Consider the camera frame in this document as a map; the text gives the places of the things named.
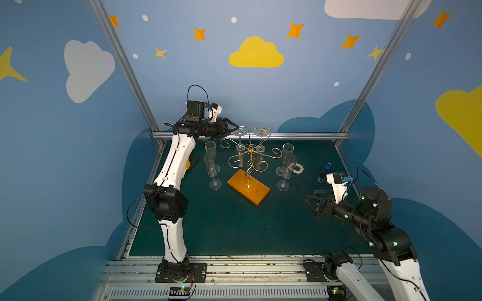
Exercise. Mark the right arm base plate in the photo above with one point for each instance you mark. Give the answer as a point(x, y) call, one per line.
point(316, 272)

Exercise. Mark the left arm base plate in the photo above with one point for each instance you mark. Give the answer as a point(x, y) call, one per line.
point(181, 272)

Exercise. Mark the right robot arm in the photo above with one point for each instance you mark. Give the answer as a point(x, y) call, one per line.
point(391, 246)

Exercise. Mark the left circuit board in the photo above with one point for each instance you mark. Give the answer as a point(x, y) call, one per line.
point(179, 293)

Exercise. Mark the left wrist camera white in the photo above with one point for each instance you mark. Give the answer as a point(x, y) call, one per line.
point(213, 112)

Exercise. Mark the yellow black work glove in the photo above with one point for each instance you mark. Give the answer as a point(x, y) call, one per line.
point(191, 162)

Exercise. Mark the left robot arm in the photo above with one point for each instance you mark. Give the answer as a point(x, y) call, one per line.
point(164, 197)

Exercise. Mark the aluminium frame post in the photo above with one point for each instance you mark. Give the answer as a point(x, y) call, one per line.
point(400, 30)
point(103, 17)

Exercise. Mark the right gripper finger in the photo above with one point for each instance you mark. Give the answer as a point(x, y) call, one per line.
point(323, 193)
point(313, 204)

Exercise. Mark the wine glass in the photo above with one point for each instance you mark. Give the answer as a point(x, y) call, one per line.
point(211, 150)
point(241, 131)
point(283, 185)
point(263, 133)
point(287, 151)
point(214, 184)

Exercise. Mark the right circuit board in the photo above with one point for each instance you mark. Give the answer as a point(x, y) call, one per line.
point(336, 293)

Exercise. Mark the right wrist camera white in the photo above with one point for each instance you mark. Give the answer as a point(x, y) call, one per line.
point(340, 184)

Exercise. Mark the aluminium rail base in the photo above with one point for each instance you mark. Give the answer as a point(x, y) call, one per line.
point(264, 277)

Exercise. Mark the gold wire glass rack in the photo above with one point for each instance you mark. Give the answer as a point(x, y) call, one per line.
point(246, 163)

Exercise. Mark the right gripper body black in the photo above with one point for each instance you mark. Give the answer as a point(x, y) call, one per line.
point(324, 207)

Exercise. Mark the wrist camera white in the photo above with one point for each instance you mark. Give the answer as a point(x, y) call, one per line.
point(340, 184)
point(213, 112)

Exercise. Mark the aluminium frame left post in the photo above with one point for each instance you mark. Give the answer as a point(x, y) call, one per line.
point(103, 17)

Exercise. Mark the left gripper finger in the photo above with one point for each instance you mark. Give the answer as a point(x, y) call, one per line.
point(229, 123)
point(233, 131)

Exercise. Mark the white tape roll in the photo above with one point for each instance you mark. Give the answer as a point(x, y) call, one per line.
point(298, 169)

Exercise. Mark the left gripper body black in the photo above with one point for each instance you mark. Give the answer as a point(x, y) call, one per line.
point(222, 126)

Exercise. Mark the aluminium frame back bar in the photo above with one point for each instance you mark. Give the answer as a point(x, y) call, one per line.
point(274, 136)

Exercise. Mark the circuit board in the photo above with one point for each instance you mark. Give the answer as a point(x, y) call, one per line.
point(336, 293)
point(179, 293)

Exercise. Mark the aluminium frame right post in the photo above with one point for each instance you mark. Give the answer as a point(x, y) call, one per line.
point(400, 30)

